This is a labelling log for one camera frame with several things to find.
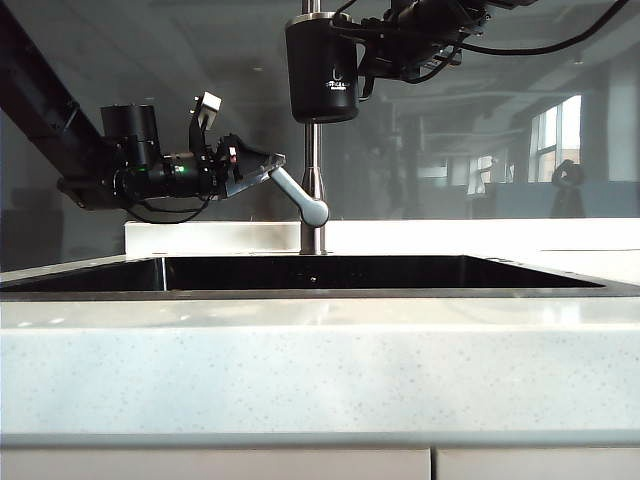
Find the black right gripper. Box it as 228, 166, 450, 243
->
358, 0, 466, 84

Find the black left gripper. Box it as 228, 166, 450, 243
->
192, 122, 287, 200

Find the grey steel faucet lever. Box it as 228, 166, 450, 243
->
269, 167, 330, 226

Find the black steel-rimmed mug with handle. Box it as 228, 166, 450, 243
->
284, 13, 377, 124

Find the stainless steel faucet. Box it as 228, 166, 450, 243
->
298, 0, 331, 256

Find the black undermount sink basin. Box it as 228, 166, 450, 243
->
0, 254, 609, 301

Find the white counter upstand ledge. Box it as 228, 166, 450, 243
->
124, 217, 640, 256

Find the wide beige cabinet door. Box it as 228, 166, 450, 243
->
0, 447, 432, 480

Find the narrow beige cabinet door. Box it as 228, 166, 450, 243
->
435, 447, 640, 480

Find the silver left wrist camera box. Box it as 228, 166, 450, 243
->
192, 91, 223, 131

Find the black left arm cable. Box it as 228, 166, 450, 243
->
119, 197, 211, 225

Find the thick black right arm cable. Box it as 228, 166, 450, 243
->
449, 0, 624, 56

